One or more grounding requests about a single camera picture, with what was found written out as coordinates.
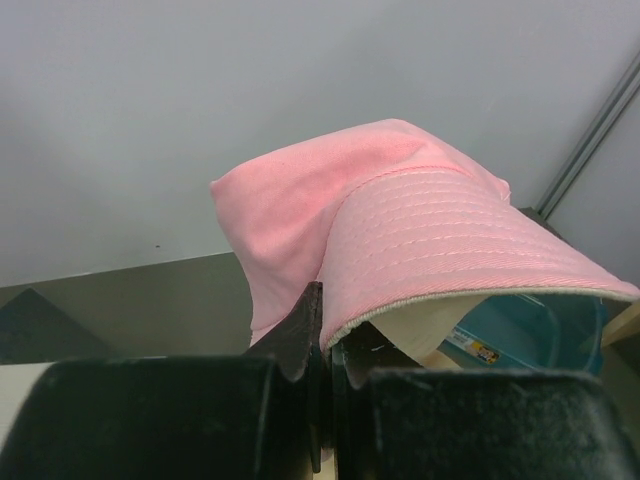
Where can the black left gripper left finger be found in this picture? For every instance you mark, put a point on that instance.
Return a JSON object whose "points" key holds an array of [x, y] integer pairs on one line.
{"points": [[252, 416]]}

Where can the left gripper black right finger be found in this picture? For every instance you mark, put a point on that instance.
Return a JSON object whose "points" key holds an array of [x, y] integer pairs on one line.
{"points": [[394, 419]]}

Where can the pink bucket hat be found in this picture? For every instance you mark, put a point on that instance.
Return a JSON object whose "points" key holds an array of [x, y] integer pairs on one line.
{"points": [[400, 228]]}

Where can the teal plastic bin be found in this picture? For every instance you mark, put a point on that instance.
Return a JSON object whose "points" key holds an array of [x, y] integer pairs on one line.
{"points": [[559, 332]]}

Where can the white calibration board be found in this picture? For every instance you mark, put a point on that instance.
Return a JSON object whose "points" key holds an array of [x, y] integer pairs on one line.
{"points": [[16, 382]]}

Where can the wooden shelf box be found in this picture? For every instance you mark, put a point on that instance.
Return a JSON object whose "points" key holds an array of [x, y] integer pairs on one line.
{"points": [[622, 326]]}

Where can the aluminium corner post right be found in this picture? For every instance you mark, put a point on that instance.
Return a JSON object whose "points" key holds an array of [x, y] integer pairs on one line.
{"points": [[598, 130]]}

